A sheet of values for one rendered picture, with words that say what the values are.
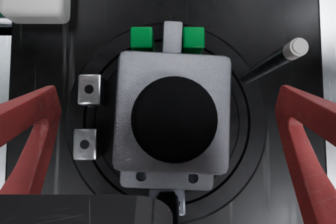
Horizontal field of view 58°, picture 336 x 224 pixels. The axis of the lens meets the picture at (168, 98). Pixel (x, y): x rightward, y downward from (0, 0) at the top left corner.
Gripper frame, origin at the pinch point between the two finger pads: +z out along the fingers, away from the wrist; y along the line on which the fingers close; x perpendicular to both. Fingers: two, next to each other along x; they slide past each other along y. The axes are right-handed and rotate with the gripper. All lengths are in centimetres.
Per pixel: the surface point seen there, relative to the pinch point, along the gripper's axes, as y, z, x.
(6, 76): 15.1, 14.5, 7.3
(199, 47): -1.7, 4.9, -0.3
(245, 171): -5.3, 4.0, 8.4
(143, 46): 1.3, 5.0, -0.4
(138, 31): 1.6, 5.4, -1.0
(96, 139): 4.5, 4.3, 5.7
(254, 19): -6.7, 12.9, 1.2
